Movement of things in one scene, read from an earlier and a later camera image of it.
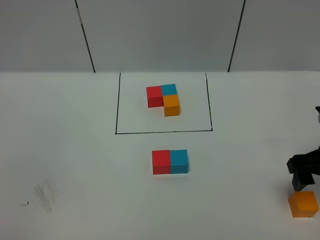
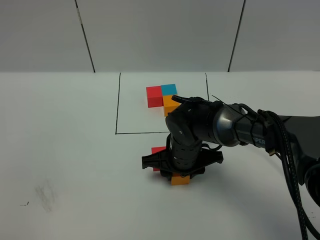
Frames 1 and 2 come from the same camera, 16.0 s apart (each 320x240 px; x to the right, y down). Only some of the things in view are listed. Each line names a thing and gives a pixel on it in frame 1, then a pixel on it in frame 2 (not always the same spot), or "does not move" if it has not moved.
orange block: x=303 y=204 to x=177 y=179
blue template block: x=168 y=89 does not move
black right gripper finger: x=300 y=179 to x=186 y=159
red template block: x=154 y=97 does not move
